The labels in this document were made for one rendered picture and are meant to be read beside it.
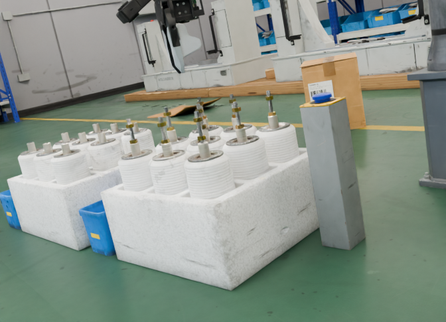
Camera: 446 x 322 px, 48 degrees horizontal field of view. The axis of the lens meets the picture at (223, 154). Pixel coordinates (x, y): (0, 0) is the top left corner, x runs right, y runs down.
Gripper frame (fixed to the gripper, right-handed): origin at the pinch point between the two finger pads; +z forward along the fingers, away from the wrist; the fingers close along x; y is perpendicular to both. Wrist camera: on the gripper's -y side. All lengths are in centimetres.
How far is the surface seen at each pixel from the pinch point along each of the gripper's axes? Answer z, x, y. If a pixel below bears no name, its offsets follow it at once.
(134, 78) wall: 13, 682, 64
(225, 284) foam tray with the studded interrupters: 42.8, -10.1, -2.3
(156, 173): 21.1, 6.3, -8.3
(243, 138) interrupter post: 18.2, 3.8, 11.6
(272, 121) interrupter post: 17.2, 9.9, 21.3
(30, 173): 23, 63, -40
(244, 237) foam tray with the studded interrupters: 35.5, -8.0, 4.0
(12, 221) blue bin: 39, 77, -52
